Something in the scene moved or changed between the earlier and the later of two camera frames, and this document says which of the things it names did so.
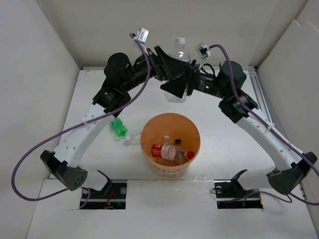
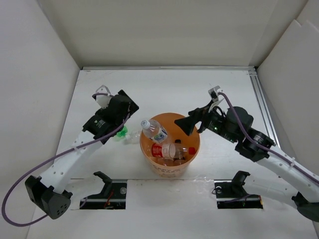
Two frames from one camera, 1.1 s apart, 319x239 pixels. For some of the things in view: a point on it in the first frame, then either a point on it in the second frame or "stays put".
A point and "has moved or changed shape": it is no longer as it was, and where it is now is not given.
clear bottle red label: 168,152 has moved or changed shape
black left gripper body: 140,71 -> 132,108
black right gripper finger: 176,86 -> 187,124
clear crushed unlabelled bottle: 133,139 stays put
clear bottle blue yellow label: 180,52 -> 153,130
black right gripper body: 203,82 -> 216,123
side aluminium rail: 263,103 stays put
